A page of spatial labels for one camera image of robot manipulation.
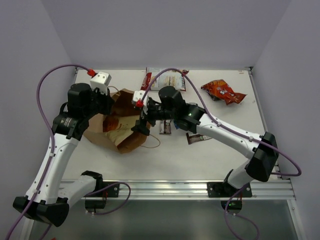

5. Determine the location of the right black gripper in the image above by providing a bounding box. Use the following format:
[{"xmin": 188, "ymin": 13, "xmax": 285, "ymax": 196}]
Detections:
[{"xmin": 130, "ymin": 100, "xmax": 177, "ymax": 136}]

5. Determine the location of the cream snack packet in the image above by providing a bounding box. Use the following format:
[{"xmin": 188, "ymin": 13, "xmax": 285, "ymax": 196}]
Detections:
[{"xmin": 102, "ymin": 115, "xmax": 140, "ymax": 146}]

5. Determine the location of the brown M&M's packet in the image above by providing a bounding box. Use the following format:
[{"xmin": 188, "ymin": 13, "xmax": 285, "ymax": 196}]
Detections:
[
  {"xmin": 159, "ymin": 120, "xmax": 172, "ymax": 135},
  {"xmin": 186, "ymin": 132, "xmax": 212, "ymax": 145}
]

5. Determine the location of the brown paper bag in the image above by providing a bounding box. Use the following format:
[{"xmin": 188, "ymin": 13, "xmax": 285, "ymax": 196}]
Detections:
[{"xmin": 83, "ymin": 88, "xmax": 147, "ymax": 154}]

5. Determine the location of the red snack packet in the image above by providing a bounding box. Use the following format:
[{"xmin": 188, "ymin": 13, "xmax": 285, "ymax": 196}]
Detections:
[{"xmin": 140, "ymin": 67, "xmax": 186, "ymax": 92}]

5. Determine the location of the orange red chips bag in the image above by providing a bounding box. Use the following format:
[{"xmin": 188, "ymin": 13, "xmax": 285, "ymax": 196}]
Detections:
[{"xmin": 200, "ymin": 79, "xmax": 247, "ymax": 106}]

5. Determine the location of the blue snack bag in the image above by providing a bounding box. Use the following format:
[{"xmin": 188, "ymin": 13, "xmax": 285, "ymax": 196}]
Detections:
[{"xmin": 173, "ymin": 121, "xmax": 179, "ymax": 129}]

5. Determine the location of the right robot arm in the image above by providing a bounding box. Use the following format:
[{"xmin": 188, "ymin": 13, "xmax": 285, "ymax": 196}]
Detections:
[{"xmin": 132, "ymin": 86, "xmax": 279, "ymax": 197}]

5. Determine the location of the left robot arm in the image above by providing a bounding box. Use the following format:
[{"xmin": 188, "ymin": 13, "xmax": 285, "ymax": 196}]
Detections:
[{"xmin": 13, "ymin": 83, "xmax": 115, "ymax": 227}]

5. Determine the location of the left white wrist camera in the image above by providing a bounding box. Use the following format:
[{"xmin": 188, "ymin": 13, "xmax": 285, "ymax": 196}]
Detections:
[{"xmin": 87, "ymin": 69, "xmax": 112, "ymax": 95}]

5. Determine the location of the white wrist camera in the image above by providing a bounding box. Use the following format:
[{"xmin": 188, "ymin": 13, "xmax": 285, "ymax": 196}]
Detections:
[
  {"xmin": 132, "ymin": 90, "xmax": 149, "ymax": 113},
  {"xmin": 87, "ymin": 69, "xmax": 112, "ymax": 95}
]

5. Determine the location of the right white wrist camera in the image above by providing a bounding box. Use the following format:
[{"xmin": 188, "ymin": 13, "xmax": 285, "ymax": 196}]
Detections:
[{"xmin": 132, "ymin": 90, "xmax": 149, "ymax": 113}]

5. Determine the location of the aluminium mounting rail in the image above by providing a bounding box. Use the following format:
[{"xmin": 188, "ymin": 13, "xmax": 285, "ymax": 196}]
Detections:
[{"xmin": 59, "ymin": 179, "xmax": 293, "ymax": 201}]

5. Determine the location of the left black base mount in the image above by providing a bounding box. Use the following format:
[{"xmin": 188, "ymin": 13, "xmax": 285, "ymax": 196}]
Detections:
[{"xmin": 84, "ymin": 181, "xmax": 120, "ymax": 212}]

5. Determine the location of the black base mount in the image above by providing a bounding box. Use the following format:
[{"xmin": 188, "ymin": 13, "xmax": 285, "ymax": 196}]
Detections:
[
  {"xmin": 84, "ymin": 181, "xmax": 120, "ymax": 212},
  {"xmin": 206, "ymin": 181, "xmax": 253, "ymax": 214}
]

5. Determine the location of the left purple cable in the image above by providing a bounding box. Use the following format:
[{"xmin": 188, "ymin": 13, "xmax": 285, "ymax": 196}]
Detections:
[{"xmin": 5, "ymin": 64, "xmax": 92, "ymax": 240}]

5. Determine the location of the purple cable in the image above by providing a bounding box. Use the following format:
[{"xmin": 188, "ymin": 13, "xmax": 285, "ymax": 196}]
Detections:
[
  {"xmin": 5, "ymin": 64, "xmax": 92, "ymax": 240},
  {"xmin": 142, "ymin": 67, "xmax": 303, "ymax": 240}
]

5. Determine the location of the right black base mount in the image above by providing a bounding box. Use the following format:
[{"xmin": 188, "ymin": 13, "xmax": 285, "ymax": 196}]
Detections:
[{"xmin": 206, "ymin": 181, "xmax": 253, "ymax": 214}]

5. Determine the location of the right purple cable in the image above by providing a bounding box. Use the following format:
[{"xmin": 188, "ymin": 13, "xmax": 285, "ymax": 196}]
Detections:
[{"xmin": 142, "ymin": 67, "xmax": 303, "ymax": 240}]

